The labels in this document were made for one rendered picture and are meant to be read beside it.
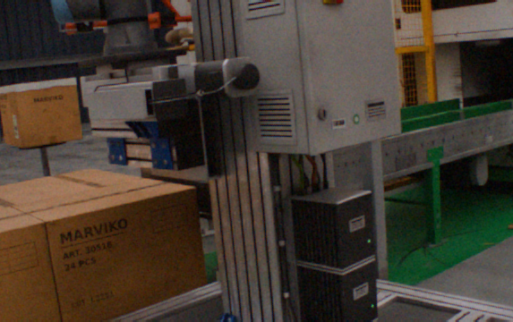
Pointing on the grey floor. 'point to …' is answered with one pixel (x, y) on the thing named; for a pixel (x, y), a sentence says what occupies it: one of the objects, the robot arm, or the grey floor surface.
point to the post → (373, 173)
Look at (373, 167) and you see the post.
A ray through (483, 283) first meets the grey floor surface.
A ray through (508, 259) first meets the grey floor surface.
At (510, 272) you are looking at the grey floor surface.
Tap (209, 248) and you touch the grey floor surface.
